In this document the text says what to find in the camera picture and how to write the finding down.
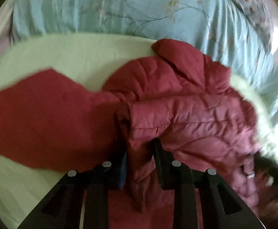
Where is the red puffer jacket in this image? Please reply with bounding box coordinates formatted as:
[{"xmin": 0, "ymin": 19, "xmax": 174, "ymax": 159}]
[{"xmin": 0, "ymin": 38, "xmax": 278, "ymax": 229}]

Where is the light green bed sheet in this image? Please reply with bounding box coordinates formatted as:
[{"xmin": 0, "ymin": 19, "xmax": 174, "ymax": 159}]
[{"xmin": 0, "ymin": 33, "xmax": 278, "ymax": 229}]

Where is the light blue floral quilt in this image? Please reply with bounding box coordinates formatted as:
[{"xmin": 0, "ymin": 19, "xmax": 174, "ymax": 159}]
[{"xmin": 12, "ymin": 0, "xmax": 278, "ymax": 123}]

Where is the grey dotted pillow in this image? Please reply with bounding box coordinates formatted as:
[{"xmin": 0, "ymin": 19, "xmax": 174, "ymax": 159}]
[{"xmin": 232, "ymin": 0, "xmax": 274, "ymax": 52}]

